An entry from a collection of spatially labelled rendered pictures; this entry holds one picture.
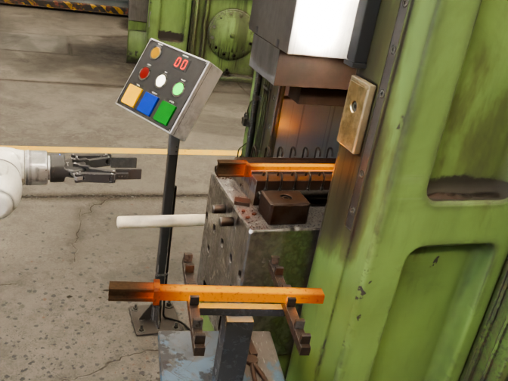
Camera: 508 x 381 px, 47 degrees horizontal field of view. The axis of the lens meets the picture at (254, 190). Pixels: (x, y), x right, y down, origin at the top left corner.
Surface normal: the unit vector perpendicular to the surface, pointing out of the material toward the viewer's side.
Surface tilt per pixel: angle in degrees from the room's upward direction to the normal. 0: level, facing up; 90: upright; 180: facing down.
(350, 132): 90
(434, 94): 89
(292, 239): 90
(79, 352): 0
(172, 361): 0
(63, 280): 0
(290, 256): 90
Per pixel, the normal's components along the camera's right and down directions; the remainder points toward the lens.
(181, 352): 0.15, -0.90
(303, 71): 0.33, 0.44
